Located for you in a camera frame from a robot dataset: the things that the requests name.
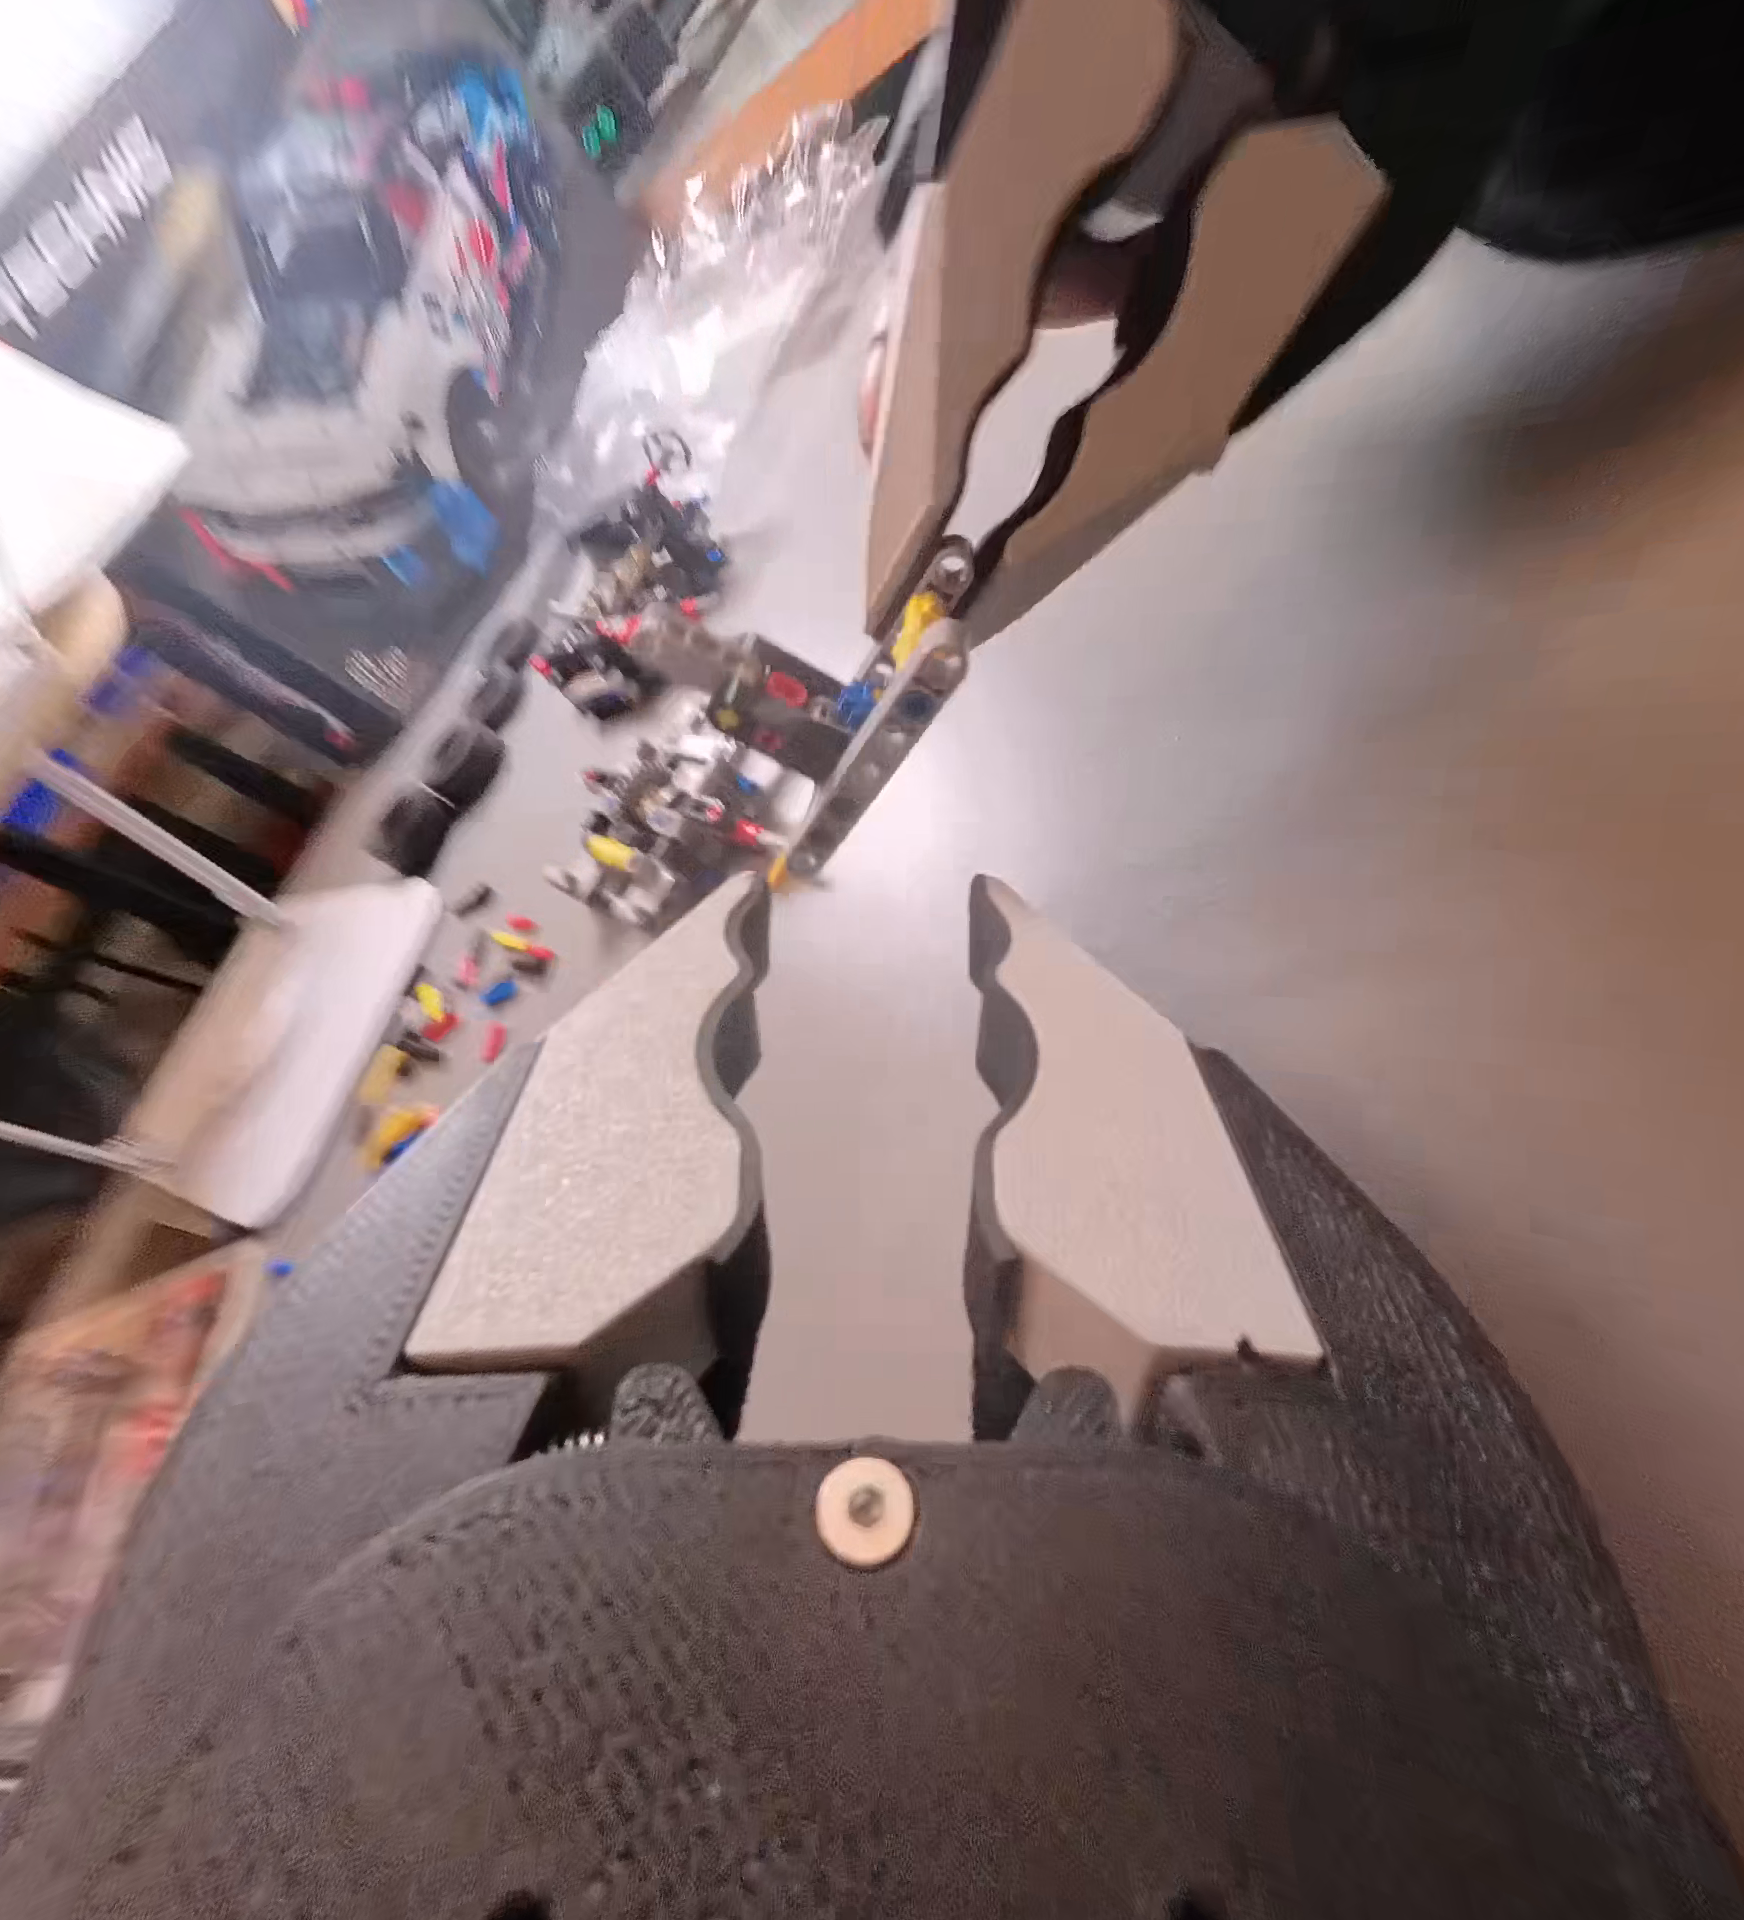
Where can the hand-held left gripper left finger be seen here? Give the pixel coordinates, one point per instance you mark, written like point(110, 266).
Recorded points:
point(596, 1139)

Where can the black toy brick frame model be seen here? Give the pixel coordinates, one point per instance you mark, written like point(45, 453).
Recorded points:
point(791, 705)

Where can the black toy tyre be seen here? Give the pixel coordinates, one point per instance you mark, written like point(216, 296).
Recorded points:
point(414, 830)
point(516, 647)
point(468, 765)
point(498, 698)

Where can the instruction booklet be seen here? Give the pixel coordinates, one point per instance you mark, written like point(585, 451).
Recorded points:
point(47, 1501)

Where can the heap of toy brick parts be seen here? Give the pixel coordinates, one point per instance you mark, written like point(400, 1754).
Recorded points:
point(647, 720)

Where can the clear plastic bags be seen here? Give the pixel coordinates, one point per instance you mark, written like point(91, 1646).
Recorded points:
point(723, 286)

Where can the toy set box with car picture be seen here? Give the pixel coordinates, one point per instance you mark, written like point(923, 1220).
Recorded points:
point(319, 345)

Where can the scatter of small coloured pins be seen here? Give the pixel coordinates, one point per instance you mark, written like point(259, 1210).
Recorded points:
point(453, 1004)

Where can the white tray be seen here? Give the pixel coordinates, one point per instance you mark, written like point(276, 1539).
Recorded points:
point(310, 1034)

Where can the grey toy brick beam assembly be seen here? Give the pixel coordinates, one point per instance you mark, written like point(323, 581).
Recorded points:
point(887, 720)

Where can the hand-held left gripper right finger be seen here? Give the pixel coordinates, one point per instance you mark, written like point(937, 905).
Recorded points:
point(1129, 1185)

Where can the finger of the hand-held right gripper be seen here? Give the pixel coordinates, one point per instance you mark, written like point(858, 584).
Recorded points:
point(1218, 330)
point(993, 255)

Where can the white box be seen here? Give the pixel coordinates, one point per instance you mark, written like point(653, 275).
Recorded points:
point(18, 465)

